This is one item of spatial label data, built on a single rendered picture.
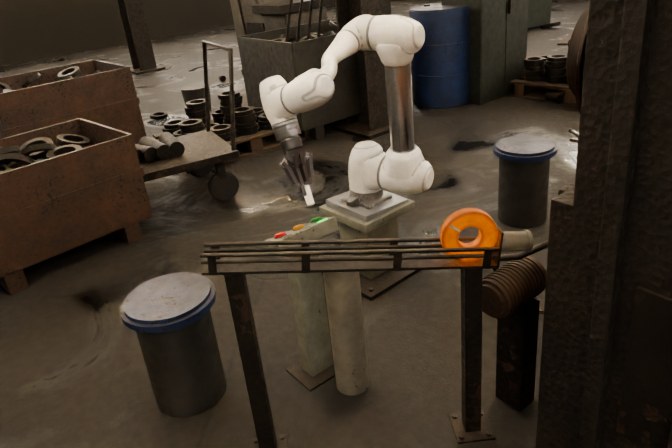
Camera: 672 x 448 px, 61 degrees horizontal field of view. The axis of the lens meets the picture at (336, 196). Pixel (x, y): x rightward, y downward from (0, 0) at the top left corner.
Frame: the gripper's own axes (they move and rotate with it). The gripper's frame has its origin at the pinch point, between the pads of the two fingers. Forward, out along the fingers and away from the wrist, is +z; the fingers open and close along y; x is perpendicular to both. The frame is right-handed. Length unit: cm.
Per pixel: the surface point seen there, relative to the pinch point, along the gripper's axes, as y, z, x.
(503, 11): 346, -72, 162
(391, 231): 61, 35, 42
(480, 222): 12, 17, -61
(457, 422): 10, 84, -30
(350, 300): -4.7, 35.9, -13.2
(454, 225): 7, 15, -58
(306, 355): -12, 57, 16
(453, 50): 297, -52, 186
